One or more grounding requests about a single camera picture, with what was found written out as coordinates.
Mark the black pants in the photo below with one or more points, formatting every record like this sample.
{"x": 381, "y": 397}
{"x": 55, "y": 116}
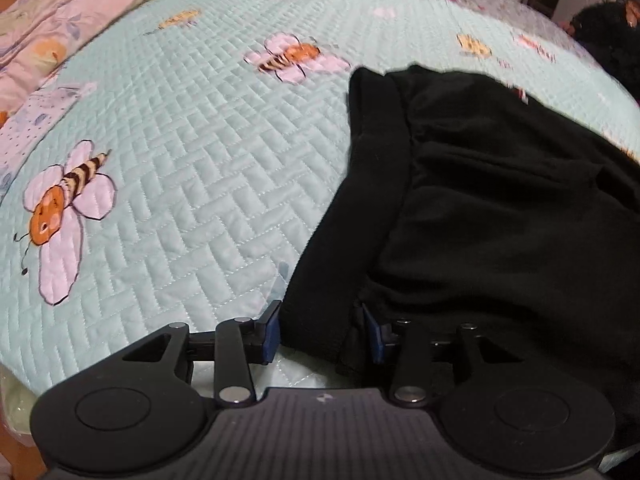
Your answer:
{"x": 490, "y": 220}

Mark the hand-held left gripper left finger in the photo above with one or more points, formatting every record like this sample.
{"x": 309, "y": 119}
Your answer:
{"x": 270, "y": 332}

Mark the pink floral duvet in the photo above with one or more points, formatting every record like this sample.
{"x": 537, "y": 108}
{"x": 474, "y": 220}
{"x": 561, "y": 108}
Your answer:
{"x": 75, "y": 15}

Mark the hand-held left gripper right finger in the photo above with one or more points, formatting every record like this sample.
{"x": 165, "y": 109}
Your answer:
{"x": 373, "y": 335}

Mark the bee print quilted bedspread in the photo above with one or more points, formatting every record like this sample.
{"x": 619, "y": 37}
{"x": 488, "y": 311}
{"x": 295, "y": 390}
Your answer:
{"x": 200, "y": 160}

